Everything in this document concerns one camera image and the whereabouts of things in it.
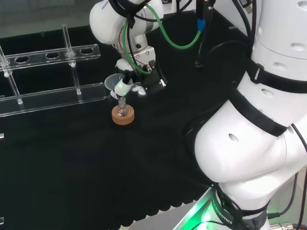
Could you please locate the thick black cable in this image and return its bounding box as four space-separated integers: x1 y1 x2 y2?
193 0 214 71

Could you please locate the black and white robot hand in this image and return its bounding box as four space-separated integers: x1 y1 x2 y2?
109 58 167 100

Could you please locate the clear round-bottom flask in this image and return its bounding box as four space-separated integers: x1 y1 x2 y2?
115 99 129 118

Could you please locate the clear plastic funnel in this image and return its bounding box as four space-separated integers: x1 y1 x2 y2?
104 73 126 107

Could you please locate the black bench cloth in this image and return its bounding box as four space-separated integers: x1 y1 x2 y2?
0 11 252 228

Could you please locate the clear acrylic funnel stand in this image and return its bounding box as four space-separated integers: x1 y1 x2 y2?
0 23 107 118

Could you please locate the green cable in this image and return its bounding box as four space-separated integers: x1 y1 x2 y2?
121 4 202 72

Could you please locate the brown cork ring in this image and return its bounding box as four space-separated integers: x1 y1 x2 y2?
111 105 135 126

